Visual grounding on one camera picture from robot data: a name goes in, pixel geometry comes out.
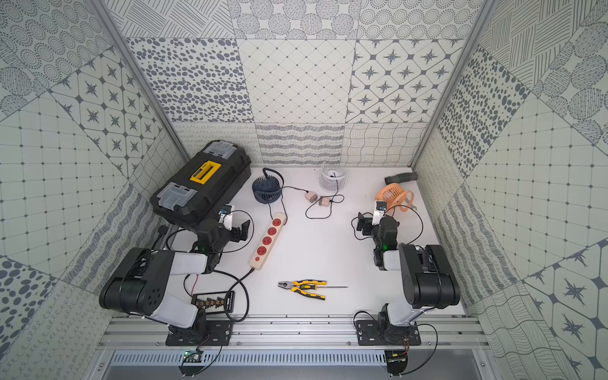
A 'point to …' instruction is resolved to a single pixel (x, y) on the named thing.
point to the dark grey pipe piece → (402, 177)
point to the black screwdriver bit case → (214, 302)
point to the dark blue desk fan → (267, 189)
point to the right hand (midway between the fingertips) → (370, 215)
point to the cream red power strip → (275, 228)
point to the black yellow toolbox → (199, 191)
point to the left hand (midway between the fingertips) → (231, 217)
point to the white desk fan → (332, 178)
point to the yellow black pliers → (294, 286)
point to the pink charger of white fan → (324, 202)
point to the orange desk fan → (396, 197)
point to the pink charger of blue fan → (311, 196)
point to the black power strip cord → (230, 290)
